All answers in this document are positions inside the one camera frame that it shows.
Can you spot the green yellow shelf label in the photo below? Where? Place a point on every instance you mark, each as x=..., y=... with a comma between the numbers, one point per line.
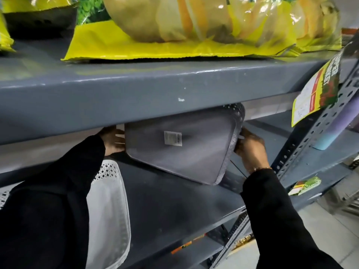
x=305, y=185

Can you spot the white perforated plastic basket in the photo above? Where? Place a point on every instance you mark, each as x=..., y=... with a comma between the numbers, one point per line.
x=109, y=210

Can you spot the person's left fingers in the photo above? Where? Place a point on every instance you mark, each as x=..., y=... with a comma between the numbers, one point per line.
x=120, y=140

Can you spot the orange shelf price tag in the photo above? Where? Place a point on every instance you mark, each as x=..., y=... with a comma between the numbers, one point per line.
x=188, y=244

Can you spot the dark grey metal shelf board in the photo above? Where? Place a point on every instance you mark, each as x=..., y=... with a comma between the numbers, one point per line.
x=174, y=204

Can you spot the yellow red hanging sign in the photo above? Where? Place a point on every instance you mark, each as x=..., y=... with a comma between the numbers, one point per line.
x=314, y=92

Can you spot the grey perforated metal upright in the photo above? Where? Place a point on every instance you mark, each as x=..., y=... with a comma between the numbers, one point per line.
x=314, y=128

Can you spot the purple blue rolled mat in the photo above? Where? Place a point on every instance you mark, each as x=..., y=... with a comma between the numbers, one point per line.
x=336, y=127

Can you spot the white sticker label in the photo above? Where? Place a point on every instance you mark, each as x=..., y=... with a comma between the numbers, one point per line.
x=173, y=138

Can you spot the large yellow clear plastic bag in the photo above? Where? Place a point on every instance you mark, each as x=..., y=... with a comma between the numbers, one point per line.
x=179, y=27

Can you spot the yellow bag corner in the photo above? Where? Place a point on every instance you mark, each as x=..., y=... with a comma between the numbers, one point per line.
x=5, y=39

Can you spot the grey plastic basket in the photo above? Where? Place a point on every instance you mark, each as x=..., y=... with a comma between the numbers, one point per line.
x=185, y=145

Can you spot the person's right fingers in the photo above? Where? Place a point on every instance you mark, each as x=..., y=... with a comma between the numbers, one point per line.
x=243, y=138

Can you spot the black and yellow bag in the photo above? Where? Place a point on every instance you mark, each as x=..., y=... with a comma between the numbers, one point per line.
x=39, y=16

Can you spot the person's right hand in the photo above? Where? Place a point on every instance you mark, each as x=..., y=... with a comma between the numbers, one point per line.
x=252, y=155

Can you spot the person's left hand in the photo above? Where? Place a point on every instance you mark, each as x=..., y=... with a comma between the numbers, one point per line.
x=108, y=142

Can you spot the person's right forearm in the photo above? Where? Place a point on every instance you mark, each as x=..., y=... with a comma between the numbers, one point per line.
x=276, y=221

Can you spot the person's left forearm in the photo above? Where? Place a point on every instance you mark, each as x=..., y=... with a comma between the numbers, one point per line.
x=53, y=204

